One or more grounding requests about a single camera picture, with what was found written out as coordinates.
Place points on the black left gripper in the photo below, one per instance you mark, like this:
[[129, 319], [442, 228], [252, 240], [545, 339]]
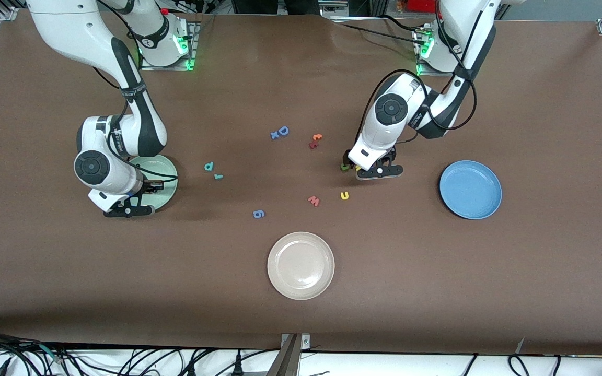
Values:
[[347, 156]]

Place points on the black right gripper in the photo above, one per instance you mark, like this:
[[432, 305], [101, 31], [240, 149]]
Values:
[[147, 185]]

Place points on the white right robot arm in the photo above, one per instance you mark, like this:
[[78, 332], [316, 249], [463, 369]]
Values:
[[71, 26]]

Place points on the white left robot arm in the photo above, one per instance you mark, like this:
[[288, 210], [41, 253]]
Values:
[[384, 137]]

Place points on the mint green plate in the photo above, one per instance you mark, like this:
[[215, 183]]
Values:
[[169, 192]]

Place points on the red foam letter w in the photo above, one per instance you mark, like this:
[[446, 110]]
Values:
[[314, 201]]

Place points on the blue foam letter D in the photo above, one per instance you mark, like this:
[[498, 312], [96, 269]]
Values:
[[284, 131]]

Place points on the brown table cover sheet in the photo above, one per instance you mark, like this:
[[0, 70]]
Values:
[[301, 78]]

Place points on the blue foam number six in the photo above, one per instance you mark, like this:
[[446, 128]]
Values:
[[258, 214]]

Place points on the beige plate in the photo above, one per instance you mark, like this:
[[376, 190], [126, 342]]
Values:
[[301, 266]]

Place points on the blue plate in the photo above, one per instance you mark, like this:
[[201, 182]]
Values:
[[471, 190]]

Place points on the red box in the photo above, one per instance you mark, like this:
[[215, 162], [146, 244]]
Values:
[[421, 5]]

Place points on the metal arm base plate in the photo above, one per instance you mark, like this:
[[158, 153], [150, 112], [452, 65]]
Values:
[[437, 73], [165, 67]]

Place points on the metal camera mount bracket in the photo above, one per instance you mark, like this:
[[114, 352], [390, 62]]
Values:
[[293, 360]]

